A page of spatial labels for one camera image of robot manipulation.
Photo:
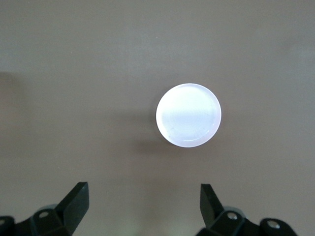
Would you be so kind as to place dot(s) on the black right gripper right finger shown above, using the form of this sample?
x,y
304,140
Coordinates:
x,y
211,209

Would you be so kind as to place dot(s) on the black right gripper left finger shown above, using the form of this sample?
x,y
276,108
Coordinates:
x,y
71,209

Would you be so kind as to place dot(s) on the pale pink round plate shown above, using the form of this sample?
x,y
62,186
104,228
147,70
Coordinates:
x,y
188,115

